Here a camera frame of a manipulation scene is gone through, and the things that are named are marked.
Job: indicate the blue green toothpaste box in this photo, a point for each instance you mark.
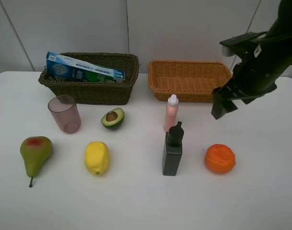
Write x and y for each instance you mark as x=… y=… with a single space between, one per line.
x=74 y=69

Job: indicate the orange tangerine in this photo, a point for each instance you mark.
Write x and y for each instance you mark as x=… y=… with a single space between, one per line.
x=219 y=159

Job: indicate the pink bottle white cap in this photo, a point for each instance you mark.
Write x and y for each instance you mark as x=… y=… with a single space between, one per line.
x=171 y=112

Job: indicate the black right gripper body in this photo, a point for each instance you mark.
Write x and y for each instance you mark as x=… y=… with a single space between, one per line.
x=242 y=85

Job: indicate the translucent purple plastic cup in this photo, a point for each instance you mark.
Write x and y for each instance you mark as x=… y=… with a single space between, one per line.
x=65 y=113

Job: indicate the green red pear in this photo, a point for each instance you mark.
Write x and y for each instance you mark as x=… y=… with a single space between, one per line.
x=35 y=151

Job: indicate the yellow lemon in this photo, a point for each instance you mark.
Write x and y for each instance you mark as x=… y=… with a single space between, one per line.
x=96 y=157

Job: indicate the black square pump bottle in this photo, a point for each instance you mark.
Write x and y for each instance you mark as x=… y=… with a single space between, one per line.
x=172 y=152

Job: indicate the orange wicker basket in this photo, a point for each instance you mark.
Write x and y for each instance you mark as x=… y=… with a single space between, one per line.
x=190 y=81

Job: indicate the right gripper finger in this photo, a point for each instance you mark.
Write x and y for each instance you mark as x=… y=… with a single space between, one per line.
x=222 y=98

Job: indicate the halved avocado with pit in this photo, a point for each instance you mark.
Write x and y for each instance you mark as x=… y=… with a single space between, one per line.
x=113 y=119

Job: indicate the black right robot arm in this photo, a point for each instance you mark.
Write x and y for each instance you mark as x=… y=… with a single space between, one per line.
x=265 y=56

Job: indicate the dark brown wicker basket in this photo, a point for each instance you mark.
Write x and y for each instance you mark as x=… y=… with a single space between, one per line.
x=96 y=93

